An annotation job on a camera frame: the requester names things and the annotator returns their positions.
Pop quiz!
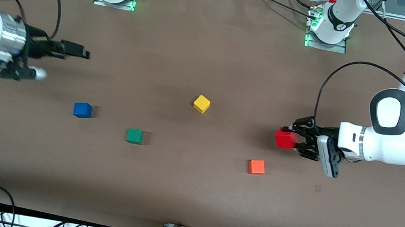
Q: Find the red wooden cube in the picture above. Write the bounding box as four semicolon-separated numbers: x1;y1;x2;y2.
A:
273;127;300;151

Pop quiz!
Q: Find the metal base plate left arm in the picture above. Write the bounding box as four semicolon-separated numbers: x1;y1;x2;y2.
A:
303;6;354;55

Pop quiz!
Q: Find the orange wooden cube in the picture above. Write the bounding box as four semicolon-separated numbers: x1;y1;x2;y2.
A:
247;158;267;177

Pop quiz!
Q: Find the blue wooden cube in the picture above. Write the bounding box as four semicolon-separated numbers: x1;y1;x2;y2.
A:
72;101;93;120

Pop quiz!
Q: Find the green wooden cube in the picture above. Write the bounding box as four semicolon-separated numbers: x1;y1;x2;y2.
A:
125;127;144;146

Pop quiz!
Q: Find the yellow wooden cube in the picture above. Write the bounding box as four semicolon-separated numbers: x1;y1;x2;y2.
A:
192;93;212;115

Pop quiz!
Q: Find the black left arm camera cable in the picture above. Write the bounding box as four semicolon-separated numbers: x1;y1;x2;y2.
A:
312;0;405;140

